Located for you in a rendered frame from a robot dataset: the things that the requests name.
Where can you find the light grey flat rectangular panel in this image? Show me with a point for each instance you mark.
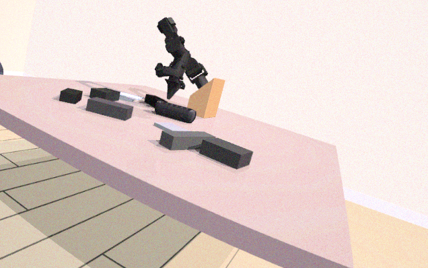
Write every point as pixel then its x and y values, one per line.
pixel 127 98

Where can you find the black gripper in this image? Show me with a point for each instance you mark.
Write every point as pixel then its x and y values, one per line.
pixel 176 73

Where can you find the dark grey controller unit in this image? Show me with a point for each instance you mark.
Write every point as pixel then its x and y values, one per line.
pixel 175 111

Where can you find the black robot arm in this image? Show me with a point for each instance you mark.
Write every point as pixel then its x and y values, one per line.
pixel 175 46

